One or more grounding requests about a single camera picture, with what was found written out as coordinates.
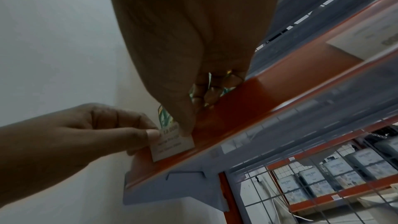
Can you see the person's right hand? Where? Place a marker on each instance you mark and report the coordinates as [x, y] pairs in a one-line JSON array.
[[186, 21]]

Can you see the person's left hand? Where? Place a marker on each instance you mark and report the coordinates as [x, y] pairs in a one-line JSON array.
[[93, 134]]

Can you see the bundle of green label cards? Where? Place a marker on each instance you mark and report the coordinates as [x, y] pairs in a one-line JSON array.
[[214, 84]]

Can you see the white green price label card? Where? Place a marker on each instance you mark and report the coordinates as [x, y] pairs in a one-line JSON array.
[[169, 144]]

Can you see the person's left forearm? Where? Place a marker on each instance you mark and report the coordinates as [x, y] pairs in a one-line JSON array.
[[18, 161]]

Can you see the white paper shelf label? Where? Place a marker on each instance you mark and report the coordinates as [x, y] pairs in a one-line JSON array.
[[363, 36]]

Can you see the stack of grey white boxes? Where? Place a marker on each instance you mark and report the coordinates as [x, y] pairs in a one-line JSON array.
[[335, 171]]

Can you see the orange storage rack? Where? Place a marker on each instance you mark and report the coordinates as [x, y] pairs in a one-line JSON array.
[[314, 205]]

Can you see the grey metal shelf bracket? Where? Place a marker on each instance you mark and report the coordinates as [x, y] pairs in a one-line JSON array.
[[174, 188]]

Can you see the orange shelf edge rail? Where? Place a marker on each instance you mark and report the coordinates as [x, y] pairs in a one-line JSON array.
[[236, 110]]

